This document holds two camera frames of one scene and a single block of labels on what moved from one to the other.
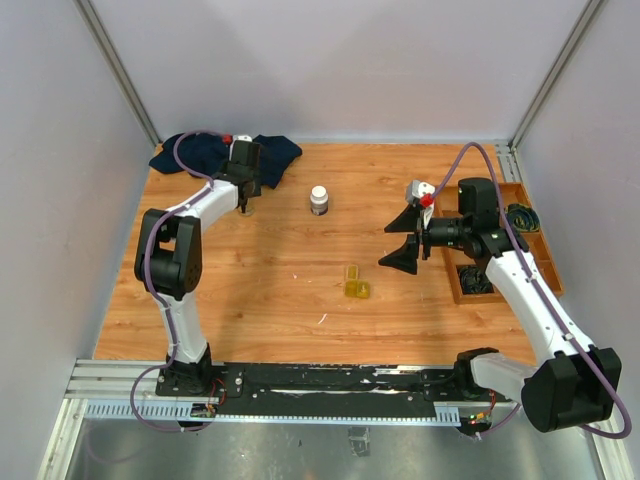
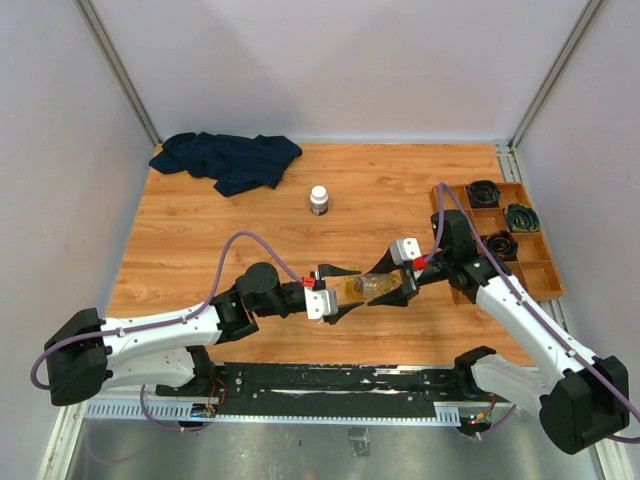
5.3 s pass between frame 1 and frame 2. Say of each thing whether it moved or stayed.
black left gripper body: moved
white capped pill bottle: stayed
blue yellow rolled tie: stayed
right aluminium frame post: stayed
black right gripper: moved
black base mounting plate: stayed
